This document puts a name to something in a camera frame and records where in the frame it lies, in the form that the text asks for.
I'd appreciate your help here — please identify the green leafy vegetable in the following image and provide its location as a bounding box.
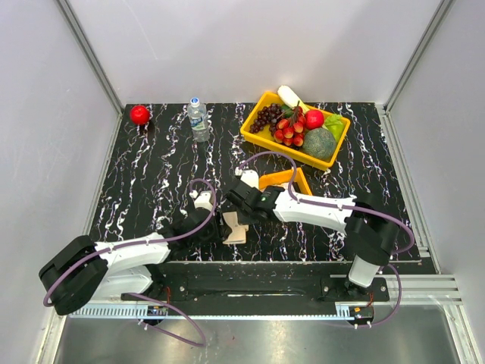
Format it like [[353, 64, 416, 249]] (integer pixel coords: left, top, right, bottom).
[[323, 114, 345, 142]]

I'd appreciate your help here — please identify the large yellow fruit tray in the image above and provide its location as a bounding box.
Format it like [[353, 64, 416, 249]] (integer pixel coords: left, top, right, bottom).
[[240, 92, 351, 170]]

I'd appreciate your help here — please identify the red apple on table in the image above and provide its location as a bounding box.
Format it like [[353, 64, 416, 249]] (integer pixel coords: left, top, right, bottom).
[[130, 105, 151, 126]]

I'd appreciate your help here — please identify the green netted melon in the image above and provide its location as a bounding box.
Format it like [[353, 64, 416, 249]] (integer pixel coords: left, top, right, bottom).
[[302, 128, 337, 160]]

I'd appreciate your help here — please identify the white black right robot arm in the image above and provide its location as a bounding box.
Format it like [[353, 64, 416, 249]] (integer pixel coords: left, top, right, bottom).
[[226, 170, 399, 300]]

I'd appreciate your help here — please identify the clear plastic water bottle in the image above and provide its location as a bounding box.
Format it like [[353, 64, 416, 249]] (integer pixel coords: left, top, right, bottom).
[[187, 97, 210, 143]]

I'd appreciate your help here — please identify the purple grape bunch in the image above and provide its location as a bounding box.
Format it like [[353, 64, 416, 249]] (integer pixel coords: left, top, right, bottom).
[[249, 103, 284, 134]]

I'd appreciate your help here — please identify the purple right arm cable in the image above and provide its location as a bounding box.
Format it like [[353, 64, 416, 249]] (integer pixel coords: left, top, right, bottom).
[[236, 151, 416, 329]]

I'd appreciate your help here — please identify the red apple in tray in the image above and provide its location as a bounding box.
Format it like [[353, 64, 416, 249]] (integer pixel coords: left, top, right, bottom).
[[305, 109, 324, 130]]

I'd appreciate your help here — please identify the small yellow card bin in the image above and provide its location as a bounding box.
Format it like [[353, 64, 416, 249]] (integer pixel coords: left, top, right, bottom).
[[258, 168, 312, 196]]

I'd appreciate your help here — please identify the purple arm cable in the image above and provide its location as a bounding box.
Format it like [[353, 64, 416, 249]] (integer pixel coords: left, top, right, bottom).
[[236, 151, 416, 329], [42, 178, 208, 348]]

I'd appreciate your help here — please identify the aluminium frame rail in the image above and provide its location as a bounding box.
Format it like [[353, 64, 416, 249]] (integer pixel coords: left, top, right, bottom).
[[54, 0, 124, 115]]

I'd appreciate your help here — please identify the white radish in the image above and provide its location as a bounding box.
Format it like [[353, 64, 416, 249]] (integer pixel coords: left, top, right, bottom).
[[277, 85, 305, 108]]

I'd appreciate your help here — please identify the beige leather card holder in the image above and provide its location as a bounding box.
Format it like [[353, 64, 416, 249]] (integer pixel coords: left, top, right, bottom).
[[223, 212, 249, 245]]

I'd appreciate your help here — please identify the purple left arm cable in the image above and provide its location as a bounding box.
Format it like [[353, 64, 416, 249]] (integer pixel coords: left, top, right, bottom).
[[42, 178, 208, 348]]

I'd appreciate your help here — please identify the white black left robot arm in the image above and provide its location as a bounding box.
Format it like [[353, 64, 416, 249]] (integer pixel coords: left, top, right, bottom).
[[39, 191, 224, 315]]

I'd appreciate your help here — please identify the red cherry bunch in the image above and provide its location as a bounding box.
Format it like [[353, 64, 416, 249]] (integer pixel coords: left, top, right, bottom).
[[271, 106, 305, 149]]

